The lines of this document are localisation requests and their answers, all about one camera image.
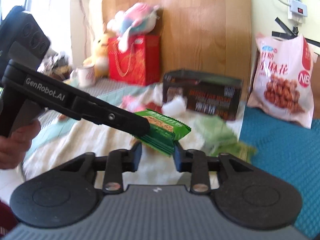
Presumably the pastel plush toy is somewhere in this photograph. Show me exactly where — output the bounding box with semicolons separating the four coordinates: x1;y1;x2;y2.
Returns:
106;2;160;53

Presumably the white plastic jelly cup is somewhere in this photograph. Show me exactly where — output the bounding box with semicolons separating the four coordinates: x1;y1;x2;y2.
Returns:
161;95;187;117

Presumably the red snack packet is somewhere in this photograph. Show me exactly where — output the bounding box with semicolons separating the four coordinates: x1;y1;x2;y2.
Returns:
145;101;162;114

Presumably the red gift bag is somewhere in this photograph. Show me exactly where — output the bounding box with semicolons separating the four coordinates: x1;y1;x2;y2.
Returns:
108;34;161;86

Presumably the white ceramic mug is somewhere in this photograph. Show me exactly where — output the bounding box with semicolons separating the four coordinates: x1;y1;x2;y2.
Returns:
70;65;96;88

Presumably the blue checked mat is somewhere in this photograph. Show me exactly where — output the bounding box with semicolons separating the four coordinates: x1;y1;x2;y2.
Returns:
240;107;319;238

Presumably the white power strip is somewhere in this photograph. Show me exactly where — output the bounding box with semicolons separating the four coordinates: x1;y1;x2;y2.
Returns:
287;0;308;25

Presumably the pink fried twist snack bag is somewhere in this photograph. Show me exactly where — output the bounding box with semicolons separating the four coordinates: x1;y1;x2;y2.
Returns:
247;35;315;128

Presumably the dark green snack bar packet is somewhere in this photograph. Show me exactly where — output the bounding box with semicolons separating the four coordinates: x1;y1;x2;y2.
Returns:
135;109;191;155

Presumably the wooden headboard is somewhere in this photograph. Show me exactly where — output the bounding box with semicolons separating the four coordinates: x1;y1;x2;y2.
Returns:
102;0;252;100

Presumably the teal grey striped blanket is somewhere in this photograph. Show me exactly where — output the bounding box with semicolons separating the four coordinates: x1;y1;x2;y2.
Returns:
37;77;156;140

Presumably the person's left hand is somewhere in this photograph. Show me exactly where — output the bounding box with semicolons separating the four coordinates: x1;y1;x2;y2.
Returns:
0;119;41;170

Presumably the light green leaf snack packet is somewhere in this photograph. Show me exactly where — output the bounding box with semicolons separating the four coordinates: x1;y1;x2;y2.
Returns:
194;116;238;156

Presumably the black printed storage box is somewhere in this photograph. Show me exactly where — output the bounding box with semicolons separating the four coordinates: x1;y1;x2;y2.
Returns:
163;69;242;121

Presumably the pink striped snack packet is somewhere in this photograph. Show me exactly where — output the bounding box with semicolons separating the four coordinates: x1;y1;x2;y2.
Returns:
121;95;141;112

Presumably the yellow duck plush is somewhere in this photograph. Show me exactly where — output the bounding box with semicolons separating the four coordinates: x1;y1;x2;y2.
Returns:
82;34;109;79

